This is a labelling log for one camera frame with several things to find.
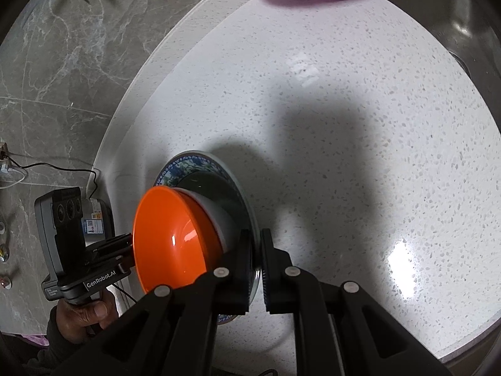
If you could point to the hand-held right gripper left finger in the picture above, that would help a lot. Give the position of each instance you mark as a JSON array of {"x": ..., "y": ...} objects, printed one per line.
[{"x": 235, "y": 278}]

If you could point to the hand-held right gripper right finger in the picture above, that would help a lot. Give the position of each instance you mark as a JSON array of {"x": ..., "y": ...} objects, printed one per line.
[{"x": 274, "y": 282}]

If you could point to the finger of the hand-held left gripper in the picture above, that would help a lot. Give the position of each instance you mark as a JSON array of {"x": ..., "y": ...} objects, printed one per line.
[{"x": 113, "y": 244}]

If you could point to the orange bowl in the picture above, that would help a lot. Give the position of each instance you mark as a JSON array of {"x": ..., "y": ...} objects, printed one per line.
[{"x": 172, "y": 235}]

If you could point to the blue patterned bowl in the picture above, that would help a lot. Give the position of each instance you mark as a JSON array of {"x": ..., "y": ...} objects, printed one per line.
[{"x": 211, "y": 184}]

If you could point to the person's left forearm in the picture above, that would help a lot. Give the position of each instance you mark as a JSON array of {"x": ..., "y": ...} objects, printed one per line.
[{"x": 62, "y": 340}]

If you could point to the person's left hand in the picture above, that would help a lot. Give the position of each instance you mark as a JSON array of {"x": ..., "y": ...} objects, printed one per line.
[{"x": 90, "y": 313}]

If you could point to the black appliance with label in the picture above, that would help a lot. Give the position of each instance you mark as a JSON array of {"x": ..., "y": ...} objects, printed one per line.
[{"x": 103, "y": 219}]

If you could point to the stainless steel sink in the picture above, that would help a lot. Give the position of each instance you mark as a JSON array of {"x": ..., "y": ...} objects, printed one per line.
[{"x": 450, "y": 15}]

